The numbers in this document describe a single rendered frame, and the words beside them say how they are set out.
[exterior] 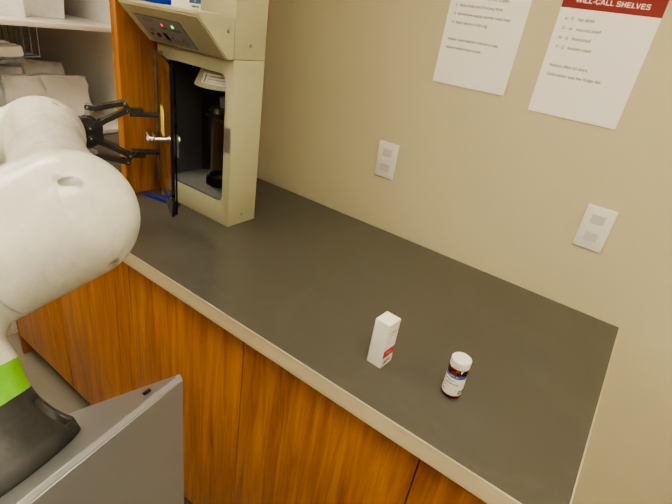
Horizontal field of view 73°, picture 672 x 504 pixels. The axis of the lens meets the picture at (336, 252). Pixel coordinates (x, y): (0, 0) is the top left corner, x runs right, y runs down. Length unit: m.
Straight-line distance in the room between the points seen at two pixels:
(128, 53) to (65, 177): 1.11
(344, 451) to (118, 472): 0.62
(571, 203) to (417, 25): 0.65
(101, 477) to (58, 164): 0.27
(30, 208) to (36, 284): 0.07
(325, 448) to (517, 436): 0.39
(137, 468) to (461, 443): 0.54
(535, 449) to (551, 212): 0.67
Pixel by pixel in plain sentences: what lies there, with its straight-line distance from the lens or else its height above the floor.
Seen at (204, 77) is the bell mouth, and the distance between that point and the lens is 1.41.
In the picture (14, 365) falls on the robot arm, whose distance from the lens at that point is 0.52.
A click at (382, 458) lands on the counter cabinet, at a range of 0.97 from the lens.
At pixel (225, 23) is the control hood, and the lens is 1.26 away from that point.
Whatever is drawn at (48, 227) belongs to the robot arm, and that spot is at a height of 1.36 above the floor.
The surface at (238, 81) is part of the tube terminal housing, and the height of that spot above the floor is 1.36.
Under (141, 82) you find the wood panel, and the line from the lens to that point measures 1.58.
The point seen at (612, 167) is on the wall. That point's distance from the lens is 1.32.
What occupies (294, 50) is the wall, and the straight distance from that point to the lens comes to 1.71.
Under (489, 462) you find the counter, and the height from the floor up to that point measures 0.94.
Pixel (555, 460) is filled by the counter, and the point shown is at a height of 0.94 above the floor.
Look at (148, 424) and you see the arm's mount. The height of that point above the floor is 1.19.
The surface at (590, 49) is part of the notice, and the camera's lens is 1.31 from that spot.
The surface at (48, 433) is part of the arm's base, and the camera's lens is 0.50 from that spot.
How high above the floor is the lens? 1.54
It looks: 27 degrees down
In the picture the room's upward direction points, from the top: 9 degrees clockwise
